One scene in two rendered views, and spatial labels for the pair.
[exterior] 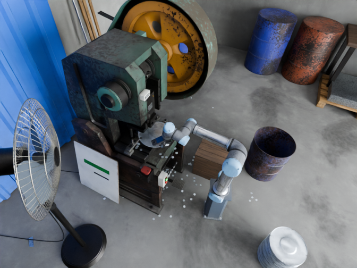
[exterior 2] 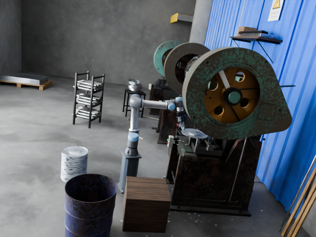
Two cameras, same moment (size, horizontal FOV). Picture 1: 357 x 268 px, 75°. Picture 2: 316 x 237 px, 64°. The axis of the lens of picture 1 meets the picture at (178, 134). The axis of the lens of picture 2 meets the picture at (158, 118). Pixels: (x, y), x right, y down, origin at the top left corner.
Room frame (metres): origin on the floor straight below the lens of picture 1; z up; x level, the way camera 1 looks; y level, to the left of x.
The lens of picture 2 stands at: (3.36, -1.53, 1.70)
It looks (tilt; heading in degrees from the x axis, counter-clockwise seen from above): 17 degrees down; 149
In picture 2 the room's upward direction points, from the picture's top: 9 degrees clockwise
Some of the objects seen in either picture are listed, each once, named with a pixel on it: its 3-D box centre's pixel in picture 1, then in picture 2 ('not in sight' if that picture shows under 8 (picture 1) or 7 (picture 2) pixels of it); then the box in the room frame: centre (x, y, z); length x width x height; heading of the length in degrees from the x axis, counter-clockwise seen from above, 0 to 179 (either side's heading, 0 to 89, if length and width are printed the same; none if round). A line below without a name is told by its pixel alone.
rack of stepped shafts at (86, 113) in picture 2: not in sight; (88, 98); (-1.21, -0.33, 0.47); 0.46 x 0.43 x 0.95; 47
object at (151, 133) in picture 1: (155, 133); (194, 133); (1.30, 0.19, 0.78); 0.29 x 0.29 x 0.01
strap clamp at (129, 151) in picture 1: (132, 144); not in sight; (1.20, 0.38, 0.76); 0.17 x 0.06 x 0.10; 157
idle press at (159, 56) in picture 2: not in sight; (179, 79); (-1.74, 1.97, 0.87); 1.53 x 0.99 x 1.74; 70
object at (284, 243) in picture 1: (288, 245); (75, 151); (0.62, -0.92, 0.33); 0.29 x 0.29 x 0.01
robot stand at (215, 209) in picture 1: (216, 200); (129, 171); (1.01, -0.40, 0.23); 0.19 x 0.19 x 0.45; 85
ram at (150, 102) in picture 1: (145, 108); not in sight; (1.34, 0.27, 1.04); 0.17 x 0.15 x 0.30; 67
